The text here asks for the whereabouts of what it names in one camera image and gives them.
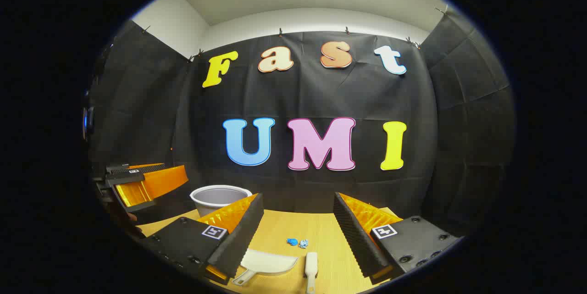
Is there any small white broom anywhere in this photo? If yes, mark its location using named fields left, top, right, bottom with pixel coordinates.
left=305, top=251, right=319, bottom=294

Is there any dark device with blue light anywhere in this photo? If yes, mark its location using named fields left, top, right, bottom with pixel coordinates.
left=82, top=105, right=95, bottom=142

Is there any white dustpan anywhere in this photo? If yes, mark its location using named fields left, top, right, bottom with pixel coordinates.
left=232, top=248, right=299, bottom=286

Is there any black backdrop cloth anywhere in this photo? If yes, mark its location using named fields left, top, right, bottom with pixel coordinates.
left=87, top=7, right=516, bottom=239

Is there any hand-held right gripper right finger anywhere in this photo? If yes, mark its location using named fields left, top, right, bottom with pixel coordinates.
left=333, top=192, right=461, bottom=285

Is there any white garbage bin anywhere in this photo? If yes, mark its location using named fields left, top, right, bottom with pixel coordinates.
left=189, top=185, right=253, bottom=217

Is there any wooden desktop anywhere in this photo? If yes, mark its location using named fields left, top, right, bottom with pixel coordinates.
left=135, top=208, right=404, bottom=294

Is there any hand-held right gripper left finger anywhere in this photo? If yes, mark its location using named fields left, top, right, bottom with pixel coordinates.
left=137, top=193, right=265, bottom=285

